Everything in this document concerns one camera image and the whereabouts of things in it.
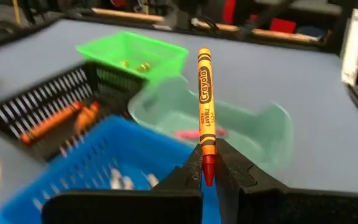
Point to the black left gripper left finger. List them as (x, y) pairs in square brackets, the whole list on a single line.
[(120, 208)]

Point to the yellow crayon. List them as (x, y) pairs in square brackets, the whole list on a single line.
[(143, 66)]

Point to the silver aluminium bracket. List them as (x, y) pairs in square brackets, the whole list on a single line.
[(354, 46)]

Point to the blue slotted plastic basket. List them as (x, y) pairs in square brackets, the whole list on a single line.
[(104, 149)]

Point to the orange crayon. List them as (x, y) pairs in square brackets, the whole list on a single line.
[(51, 123), (87, 116), (206, 102)]

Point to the teal plastic bin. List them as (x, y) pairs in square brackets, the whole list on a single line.
[(253, 133)]

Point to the red box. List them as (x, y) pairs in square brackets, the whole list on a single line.
[(283, 25)]

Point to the white crayon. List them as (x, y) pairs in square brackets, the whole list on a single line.
[(151, 180)]

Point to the black slotted plastic basket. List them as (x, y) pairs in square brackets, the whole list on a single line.
[(104, 77)]

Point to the green slotted plastic basket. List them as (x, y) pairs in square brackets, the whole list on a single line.
[(154, 53)]

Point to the pink crayon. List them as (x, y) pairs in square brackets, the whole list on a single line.
[(188, 134)]

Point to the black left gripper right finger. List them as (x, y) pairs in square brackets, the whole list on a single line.
[(291, 208)]

